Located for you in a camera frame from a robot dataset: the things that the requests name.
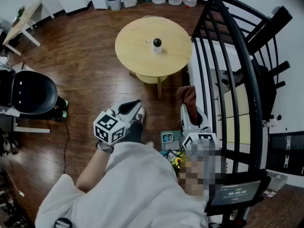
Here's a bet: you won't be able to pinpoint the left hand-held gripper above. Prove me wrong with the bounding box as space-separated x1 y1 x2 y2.
94 99 143 146

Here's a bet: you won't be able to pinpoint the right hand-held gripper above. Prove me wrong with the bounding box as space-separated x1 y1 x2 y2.
180 103 218 157

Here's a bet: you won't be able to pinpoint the brown cloth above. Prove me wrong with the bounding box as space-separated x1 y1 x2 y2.
176 85 203 126

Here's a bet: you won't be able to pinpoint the white and black camera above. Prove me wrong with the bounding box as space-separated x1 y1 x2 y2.
151 38 163 55

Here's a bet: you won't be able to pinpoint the person's left forearm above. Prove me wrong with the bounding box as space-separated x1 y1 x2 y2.
75 148 114 192

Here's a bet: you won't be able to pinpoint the person's right forearm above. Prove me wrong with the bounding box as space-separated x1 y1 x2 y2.
178 160 207 199

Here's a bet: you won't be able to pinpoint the person's white sneaker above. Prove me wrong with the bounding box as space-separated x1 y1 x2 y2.
134 107 146 126

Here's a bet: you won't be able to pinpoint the person's black trousers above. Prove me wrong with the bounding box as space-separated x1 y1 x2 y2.
120 121 144 144

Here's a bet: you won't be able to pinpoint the green tray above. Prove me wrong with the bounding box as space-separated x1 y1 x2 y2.
160 130 184 152

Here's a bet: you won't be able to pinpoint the striped band wristwatch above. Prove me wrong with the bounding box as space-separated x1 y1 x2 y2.
95 140 115 154

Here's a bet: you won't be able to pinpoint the yellow sunflower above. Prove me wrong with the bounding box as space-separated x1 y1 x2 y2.
171 151 186 174

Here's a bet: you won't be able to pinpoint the round wooden table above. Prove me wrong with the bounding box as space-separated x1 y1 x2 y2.
114 17 193 99

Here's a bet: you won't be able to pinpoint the person's white shirt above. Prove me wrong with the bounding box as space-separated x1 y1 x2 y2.
35 141 210 228

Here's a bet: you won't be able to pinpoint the black tablet screen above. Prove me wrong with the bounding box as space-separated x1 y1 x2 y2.
204 169 272 217

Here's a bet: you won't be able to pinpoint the black office chair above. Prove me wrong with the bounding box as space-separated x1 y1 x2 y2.
0 65 59 121

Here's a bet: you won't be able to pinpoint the white desk foot bar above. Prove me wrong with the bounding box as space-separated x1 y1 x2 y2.
13 117 51 134

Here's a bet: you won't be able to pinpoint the white box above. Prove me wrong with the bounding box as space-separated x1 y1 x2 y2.
266 171 288 192

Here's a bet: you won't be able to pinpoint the grey trash bin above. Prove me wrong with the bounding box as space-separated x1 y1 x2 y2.
107 0 122 11

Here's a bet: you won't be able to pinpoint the white bucket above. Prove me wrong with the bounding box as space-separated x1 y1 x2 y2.
121 0 139 9

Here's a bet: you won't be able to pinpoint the wooden desk with white legs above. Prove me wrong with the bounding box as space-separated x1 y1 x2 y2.
2 0 65 56

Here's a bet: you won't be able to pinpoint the black floor cable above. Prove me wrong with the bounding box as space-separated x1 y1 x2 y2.
61 119 71 174

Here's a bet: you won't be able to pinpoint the white charging cable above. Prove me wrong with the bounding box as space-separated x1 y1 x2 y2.
131 15 192 44

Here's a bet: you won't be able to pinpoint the black strap buckle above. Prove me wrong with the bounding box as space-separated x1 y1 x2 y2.
54 217 73 228

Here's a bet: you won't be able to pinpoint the white floor cable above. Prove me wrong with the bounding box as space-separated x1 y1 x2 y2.
4 167 26 198

